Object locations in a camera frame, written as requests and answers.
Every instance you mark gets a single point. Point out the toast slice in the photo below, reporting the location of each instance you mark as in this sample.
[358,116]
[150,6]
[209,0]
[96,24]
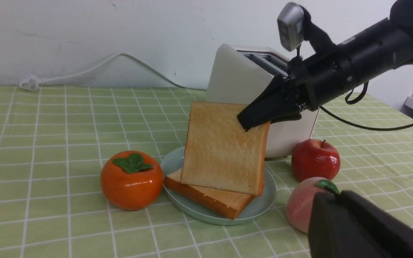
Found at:
[225,203]
[220,154]

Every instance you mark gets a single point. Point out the green checkered tablecloth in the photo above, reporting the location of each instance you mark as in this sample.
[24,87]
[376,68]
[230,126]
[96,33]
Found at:
[54,142]

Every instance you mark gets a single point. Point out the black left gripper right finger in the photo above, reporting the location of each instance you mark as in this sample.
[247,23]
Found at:
[395,237]

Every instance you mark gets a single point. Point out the light blue plate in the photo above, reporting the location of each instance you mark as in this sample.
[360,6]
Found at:
[261,204]

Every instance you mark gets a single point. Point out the white toaster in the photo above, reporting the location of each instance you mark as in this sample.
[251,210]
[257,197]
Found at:
[240,74]

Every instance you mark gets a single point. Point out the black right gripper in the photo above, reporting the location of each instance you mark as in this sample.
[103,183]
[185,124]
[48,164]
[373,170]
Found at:
[306,85]

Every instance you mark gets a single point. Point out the red apple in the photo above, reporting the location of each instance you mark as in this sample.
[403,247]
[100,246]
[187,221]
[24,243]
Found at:
[315,158]

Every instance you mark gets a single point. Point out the pink peach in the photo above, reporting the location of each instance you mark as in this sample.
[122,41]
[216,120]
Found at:
[300,202]

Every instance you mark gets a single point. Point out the orange persimmon with green leaf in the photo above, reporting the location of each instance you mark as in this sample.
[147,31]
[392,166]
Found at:
[131,180]

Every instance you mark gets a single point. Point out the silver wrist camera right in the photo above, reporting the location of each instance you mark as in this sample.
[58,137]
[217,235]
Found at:
[293,24]

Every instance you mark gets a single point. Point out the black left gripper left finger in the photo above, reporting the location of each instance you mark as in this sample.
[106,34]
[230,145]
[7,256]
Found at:
[335,233]

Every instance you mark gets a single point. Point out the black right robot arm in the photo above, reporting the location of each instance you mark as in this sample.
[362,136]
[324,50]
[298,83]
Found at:
[386,45]

